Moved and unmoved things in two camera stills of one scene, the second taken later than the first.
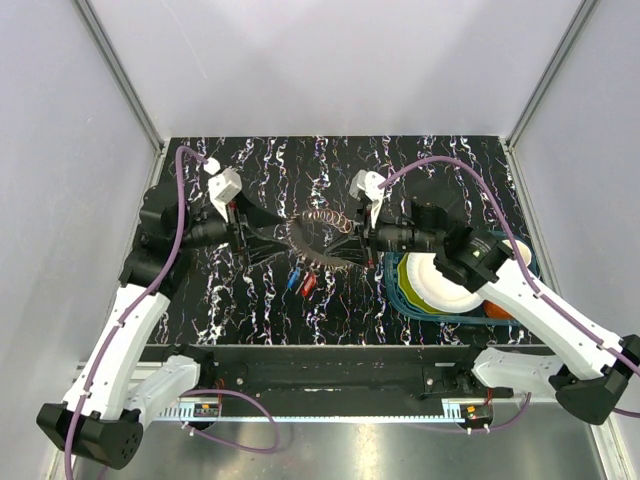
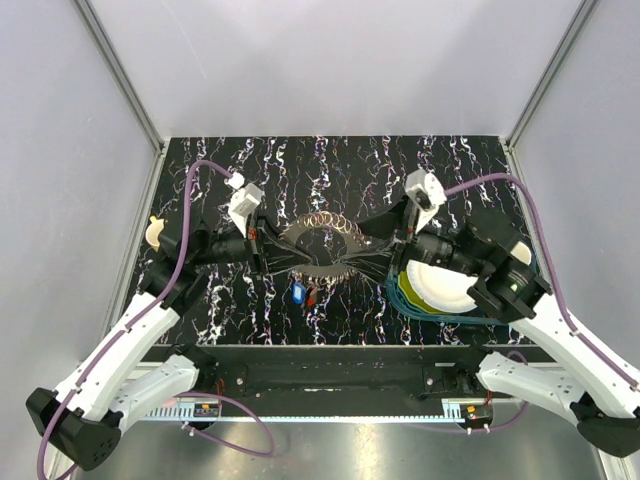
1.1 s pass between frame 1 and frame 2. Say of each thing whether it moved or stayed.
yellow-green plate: stayed
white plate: stayed
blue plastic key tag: moved
